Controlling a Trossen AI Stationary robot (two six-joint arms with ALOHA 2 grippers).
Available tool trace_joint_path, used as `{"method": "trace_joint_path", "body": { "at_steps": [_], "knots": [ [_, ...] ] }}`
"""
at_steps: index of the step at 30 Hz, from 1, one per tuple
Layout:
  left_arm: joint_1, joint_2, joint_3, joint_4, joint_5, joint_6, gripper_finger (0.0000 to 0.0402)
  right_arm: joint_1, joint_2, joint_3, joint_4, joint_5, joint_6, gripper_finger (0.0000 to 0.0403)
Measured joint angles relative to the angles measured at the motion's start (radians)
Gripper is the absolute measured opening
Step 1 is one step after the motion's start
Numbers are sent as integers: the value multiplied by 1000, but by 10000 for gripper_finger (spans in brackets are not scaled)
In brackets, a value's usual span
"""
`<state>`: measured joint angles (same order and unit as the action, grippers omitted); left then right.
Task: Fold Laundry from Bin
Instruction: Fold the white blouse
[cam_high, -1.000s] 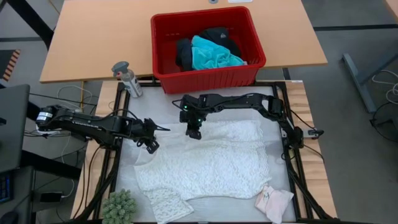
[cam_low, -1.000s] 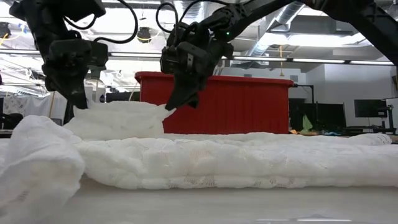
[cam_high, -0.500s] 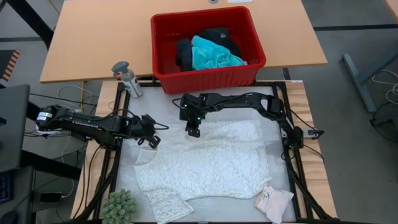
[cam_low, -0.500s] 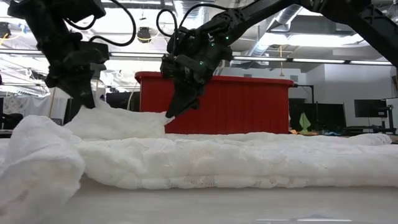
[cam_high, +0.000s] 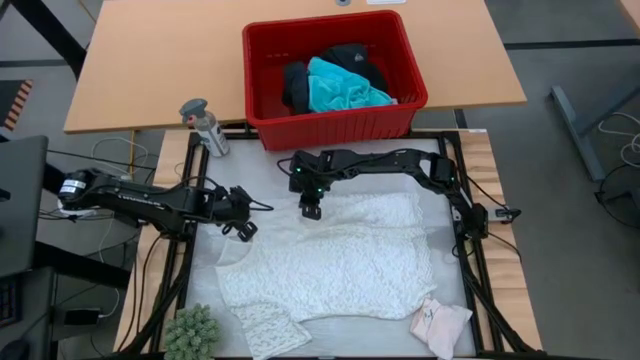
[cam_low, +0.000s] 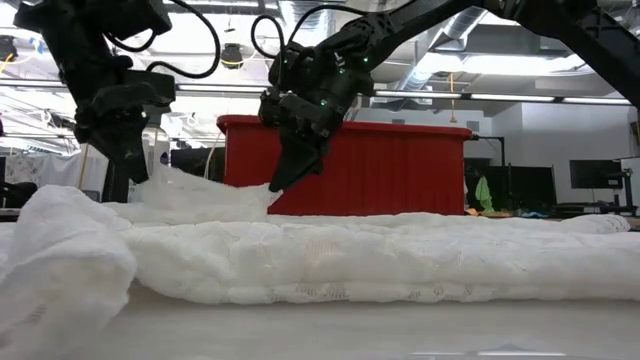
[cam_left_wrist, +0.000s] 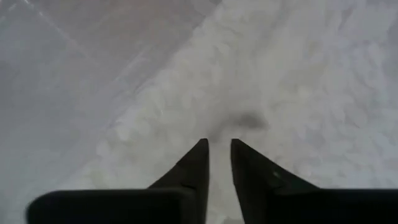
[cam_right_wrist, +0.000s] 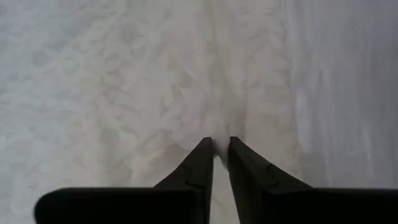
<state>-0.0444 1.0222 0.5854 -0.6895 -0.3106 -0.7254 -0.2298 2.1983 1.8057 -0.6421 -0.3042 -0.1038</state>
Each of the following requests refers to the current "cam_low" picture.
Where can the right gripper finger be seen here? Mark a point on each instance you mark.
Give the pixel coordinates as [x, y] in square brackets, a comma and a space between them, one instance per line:
[317, 157]
[292, 167]

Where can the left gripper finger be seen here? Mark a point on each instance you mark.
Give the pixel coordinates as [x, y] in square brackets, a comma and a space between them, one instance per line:
[117, 150]
[142, 150]

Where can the white lace garment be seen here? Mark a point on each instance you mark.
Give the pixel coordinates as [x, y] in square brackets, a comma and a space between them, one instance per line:
[350, 255]

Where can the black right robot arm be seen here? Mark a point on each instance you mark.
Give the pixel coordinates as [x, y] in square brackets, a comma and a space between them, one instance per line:
[575, 25]

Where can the red plastic bin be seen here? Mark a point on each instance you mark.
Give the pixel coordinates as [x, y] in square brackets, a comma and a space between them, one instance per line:
[400, 170]

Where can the black upright panel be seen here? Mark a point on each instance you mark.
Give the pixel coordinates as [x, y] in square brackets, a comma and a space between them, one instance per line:
[116, 187]

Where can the black monitor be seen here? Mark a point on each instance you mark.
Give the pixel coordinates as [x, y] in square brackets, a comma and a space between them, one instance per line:
[190, 162]
[595, 175]
[530, 185]

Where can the white hanging cloth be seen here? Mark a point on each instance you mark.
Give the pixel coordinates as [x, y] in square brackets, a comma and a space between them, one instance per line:
[50, 170]

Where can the black bag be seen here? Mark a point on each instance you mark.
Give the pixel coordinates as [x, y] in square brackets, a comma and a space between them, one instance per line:
[17, 195]

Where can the green cloth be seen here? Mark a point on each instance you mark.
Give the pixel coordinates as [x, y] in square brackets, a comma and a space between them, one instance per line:
[484, 195]

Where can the long ceiling light strip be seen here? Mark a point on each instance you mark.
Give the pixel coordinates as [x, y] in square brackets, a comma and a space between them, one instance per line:
[500, 97]

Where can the black monitor stand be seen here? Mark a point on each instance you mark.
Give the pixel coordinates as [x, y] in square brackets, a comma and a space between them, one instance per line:
[627, 195]

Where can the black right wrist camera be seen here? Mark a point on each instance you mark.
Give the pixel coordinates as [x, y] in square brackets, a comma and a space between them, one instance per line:
[295, 67]

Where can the ribbed silver ventilation duct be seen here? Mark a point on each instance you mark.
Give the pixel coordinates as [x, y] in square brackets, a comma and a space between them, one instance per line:
[305, 22]

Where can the black ceiling dome camera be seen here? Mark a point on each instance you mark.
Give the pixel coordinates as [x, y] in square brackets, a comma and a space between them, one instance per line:
[232, 56]

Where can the smooth silver ventilation duct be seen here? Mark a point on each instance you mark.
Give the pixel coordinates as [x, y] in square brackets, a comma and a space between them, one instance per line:
[435, 55]

